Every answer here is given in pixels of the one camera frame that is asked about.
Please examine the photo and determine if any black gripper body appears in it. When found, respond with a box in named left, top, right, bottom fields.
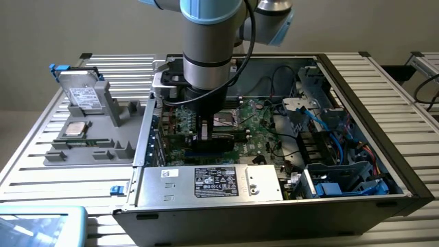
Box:
left=184, top=86, right=230, bottom=122

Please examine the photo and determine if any black graphics card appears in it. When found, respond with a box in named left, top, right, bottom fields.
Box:
left=186, top=133, right=236, bottom=158

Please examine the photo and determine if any CPU socket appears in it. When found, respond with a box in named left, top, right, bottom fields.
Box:
left=211, top=107, right=243, bottom=129

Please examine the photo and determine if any green motherboard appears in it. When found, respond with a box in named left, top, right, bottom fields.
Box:
left=156, top=96, right=303, bottom=186

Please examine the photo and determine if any silver chipset heatsink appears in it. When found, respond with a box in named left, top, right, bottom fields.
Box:
left=239, top=154, right=270, bottom=166

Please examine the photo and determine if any silver power supply unit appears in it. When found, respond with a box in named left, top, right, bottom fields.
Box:
left=136, top=164, right=285, bottom=208

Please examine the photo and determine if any metal disk bay cage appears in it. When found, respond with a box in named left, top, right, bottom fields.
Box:
left=282, top=65, right=349, bottom=131

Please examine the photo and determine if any gray parts rack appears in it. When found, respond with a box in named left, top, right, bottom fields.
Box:
left=42, top=80, right=148, bottom=167

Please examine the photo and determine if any green RAM stick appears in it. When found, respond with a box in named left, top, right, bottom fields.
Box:
left=63, top=138, right=110, bottom=147

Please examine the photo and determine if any silver hard disk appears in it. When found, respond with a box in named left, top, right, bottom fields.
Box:
left=56, top=69, right=104, bottom=114

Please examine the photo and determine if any silver CPU chip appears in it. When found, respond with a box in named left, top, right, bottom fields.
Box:
left=66, top=121, right=91, bottom=136

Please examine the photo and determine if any black open PC case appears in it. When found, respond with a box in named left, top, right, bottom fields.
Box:
left=112, top=52, right=435, bottom=247

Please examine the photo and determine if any blue drive carrier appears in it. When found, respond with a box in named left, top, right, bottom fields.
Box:
left=307, top=179, right=390, bottom=199

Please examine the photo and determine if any blue framed tablet screen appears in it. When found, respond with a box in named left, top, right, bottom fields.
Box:
left=0, top=205, right=88, bottom=247

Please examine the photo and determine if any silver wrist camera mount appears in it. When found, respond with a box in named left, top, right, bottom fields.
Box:
left=151, top=60, right=188, bottom=101

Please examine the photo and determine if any black wire loop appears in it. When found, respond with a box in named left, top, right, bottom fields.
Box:
left=267, top=65, right=305, bottom=99

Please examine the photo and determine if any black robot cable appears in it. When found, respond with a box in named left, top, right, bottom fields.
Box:
left=160, top=0, right=258, bottom=106

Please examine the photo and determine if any blue data wire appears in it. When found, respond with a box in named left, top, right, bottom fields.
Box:
left=298, top=107, right=346, bottom=165

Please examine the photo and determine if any blue disk bracket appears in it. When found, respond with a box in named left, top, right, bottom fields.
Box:
left=48, top=63, right=72, bottom=77

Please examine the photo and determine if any coloured power wire bundle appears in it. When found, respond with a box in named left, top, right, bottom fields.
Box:
left=355, top=143, right=383, bottom=178

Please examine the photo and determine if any black looped cable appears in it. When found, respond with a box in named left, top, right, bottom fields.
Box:
left=413, top=73, right=439, bottom=113

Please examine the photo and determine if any aluminium table frame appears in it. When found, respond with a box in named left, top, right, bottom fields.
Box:
left=403, top=51, right=439, bottom=78

